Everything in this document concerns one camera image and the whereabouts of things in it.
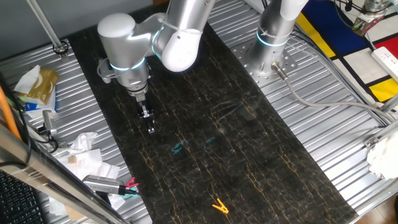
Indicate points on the black keyboard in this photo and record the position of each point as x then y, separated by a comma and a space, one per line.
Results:
18, 202

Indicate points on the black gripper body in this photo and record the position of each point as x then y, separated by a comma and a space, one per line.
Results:
144, 109

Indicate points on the red clothespin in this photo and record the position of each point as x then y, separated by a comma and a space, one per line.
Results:
131, 182

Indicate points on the flat white tissue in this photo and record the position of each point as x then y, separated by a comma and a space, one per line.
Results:
90, 165

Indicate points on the large wooden cube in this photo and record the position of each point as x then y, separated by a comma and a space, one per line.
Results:
73, 214

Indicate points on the orange tube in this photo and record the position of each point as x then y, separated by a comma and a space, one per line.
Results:
7, 115

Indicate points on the metal corner bracket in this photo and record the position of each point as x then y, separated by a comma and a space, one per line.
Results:
370, 142

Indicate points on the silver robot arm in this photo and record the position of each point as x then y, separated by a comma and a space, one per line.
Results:
124, 46

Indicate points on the white tissue sheet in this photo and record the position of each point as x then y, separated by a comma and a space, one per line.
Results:
28, 81

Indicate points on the small wooden cube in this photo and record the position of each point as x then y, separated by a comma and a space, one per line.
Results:
72, 159

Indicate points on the teal clothespin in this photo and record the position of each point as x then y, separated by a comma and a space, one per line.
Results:
134, 186

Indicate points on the wrist camera with grey bracket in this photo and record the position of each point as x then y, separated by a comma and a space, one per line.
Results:
105, 73

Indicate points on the yellow tissue box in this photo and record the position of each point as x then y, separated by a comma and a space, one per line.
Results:
31, 107
45, 85

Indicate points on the white crumpled cloth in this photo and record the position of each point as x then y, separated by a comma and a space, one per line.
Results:
384, 158

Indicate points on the black marble pattern mat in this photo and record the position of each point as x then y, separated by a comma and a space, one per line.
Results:
217, 140

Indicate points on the white power strip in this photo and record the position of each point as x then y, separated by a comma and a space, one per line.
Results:
387, 62

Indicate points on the crumpled white tissue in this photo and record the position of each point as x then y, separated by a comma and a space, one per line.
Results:
82, 141

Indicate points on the colourful rectangle pattern cloth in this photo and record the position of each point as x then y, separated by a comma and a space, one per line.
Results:
329, 28

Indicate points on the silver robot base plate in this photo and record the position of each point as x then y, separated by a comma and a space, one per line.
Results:
245, 67

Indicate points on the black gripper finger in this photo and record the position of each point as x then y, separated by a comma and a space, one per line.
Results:
144, 122
151, 127

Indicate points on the silver camera pole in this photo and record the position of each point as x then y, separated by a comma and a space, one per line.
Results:
46, 28
49, 121

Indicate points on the orange clothespin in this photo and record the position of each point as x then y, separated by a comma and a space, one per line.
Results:
221, 208

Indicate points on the aluminium frame bar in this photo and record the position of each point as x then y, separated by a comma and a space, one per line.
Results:
46, 179

